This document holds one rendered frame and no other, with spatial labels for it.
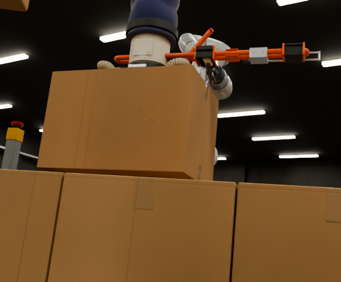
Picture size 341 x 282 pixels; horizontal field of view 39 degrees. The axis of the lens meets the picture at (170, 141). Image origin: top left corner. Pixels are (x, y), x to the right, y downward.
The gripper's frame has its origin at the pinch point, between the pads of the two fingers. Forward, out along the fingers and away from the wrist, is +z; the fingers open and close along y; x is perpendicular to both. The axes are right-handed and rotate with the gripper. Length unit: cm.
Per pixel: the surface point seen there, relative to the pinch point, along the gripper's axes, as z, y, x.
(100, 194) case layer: 81, 70, 3
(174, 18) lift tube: 2.5, -16.9, 15.6
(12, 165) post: -47, 42, 116
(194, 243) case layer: 81, 79, -19
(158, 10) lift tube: 9.4, -16.9, 20.8
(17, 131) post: -46, 22, 115
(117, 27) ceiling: -478, -276, 266
